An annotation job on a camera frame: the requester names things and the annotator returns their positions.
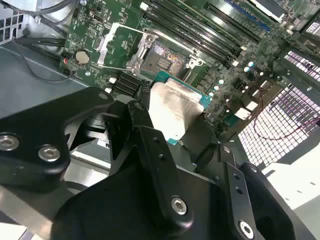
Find metal socket cover frame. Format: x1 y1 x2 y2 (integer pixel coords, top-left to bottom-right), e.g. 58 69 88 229
96 22 155 75

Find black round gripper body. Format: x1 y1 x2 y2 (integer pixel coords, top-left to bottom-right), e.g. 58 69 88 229
51 147 235 240

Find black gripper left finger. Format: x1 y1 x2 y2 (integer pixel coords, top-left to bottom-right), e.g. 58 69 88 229
0 82 195 234

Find silver CPU green edge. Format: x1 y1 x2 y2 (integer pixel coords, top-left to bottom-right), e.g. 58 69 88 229
147 70 214 146

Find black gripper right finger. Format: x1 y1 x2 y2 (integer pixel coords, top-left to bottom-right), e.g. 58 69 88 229
183 116 309 240

